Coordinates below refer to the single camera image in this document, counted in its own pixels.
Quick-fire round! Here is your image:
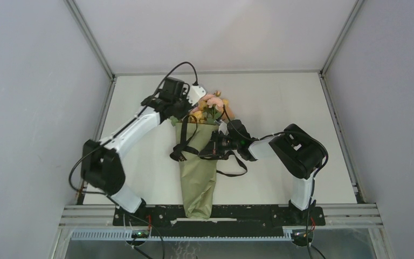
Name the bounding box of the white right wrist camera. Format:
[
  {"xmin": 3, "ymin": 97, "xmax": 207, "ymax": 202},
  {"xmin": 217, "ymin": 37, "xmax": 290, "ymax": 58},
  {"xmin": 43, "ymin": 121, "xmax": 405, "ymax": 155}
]
[{"xmin": 218, "ymin": 122, "xmax": 227, "ymax": 135}]

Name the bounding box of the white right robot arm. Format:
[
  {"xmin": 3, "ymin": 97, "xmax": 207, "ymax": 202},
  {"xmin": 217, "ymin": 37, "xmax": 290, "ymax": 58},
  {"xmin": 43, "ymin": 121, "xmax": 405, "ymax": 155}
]
[{"xmin": 198, "ymin": 119, "xmax": 328, "ymax": 224}]

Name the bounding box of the orange green wrapping paper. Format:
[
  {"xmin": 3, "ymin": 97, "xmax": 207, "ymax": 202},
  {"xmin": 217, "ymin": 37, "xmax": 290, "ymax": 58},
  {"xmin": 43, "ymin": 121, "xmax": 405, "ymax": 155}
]
[{"xmin": 170, "ymin": 116, "xmax": 218, "ymax": 220}]

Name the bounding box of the black strap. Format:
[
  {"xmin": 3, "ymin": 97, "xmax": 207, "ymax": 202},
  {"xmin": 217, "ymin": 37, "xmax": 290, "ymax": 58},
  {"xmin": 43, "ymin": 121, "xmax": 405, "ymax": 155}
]
[{"xmin": 169, "ymin": 114, "xmax": 249, "ymax": 178}]

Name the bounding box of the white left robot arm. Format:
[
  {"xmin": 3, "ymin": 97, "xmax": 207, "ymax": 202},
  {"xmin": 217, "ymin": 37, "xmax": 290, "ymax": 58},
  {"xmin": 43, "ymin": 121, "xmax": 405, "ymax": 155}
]
[{"xmin": 69, "ymin": 76, "xmax": 206, "ymax": 225}]

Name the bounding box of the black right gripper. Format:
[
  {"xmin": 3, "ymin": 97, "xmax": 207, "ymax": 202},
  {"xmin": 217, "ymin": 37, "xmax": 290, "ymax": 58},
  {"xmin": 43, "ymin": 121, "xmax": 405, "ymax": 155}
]
[{"xmin": 199, "ymin": 129, "xmax": 241, "ymax": 156}]

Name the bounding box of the black mounting base rail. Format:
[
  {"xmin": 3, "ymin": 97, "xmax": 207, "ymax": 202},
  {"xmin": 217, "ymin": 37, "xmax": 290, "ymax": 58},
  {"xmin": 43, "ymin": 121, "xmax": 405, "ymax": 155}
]
[{"xmin": 112, "ymin": 205, "xmax": 326, "ymax": 238}]

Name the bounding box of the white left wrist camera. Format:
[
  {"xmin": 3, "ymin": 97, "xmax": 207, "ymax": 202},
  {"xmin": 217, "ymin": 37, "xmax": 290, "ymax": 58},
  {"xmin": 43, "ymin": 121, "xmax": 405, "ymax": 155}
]
[{"xmin": 187, "ymin": 85, "xmax": 207, "ymax": 107}]

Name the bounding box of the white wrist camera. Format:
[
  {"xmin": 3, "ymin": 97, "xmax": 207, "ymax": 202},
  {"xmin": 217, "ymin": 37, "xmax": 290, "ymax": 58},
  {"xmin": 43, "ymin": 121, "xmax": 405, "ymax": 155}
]
[
  {"xmin": 187, "ymin": 85, "xmax": 207, "ymax": 107},
  {"xmin": 218, "ymin": 122, "xmax": 227, "ymax": 135}
]

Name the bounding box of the yellow fake flower stem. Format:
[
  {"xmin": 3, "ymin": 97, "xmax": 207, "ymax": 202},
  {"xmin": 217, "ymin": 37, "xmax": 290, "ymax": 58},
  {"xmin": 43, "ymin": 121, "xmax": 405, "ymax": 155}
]
[{"xmin": 190, "ymin": 100, "xmax": 208, "ymax": 124}]

